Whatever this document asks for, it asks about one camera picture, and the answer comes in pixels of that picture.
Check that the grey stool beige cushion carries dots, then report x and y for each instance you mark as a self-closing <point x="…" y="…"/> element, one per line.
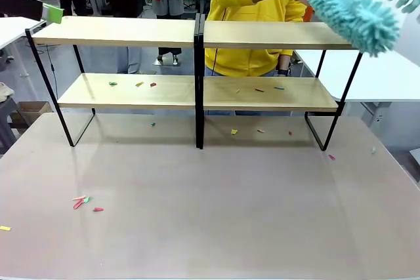
<point x="6" y="112"/>

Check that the pink paper scrap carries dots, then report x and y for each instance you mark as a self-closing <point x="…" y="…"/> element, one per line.
<point x="332" y="157"/>
<point x="78" y="198"/>

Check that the cardboard box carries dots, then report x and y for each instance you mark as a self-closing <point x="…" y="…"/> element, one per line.
<point x="33" y="109"/>

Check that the wooden shelf unit black frame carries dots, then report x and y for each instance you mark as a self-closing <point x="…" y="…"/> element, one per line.
<point x="115" y="35"/>
<point x="262" y="35"/>

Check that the person's left forearm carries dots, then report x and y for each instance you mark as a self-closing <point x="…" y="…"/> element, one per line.
<point x="285" y="63"/>

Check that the person in yellow hoodie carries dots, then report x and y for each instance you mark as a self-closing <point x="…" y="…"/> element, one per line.
<point x="236" y="31"/>

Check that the large white table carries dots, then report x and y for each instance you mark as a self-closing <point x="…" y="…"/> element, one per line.
<point x="377" y="76"/>

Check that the yellow paper scrap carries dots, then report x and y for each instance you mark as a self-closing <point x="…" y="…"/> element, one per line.
<point x="139" y="84"/>
<point x="234" y="132"/>
<point x="5" y="228"/>

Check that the black wristwatch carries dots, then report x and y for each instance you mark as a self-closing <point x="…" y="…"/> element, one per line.
<point x="283" y="72"/>

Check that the white side table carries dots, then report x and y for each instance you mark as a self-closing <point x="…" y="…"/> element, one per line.
<point x="13" y="29"/>

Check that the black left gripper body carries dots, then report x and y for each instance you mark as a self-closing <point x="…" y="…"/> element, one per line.
<point x="11" y="2"/>

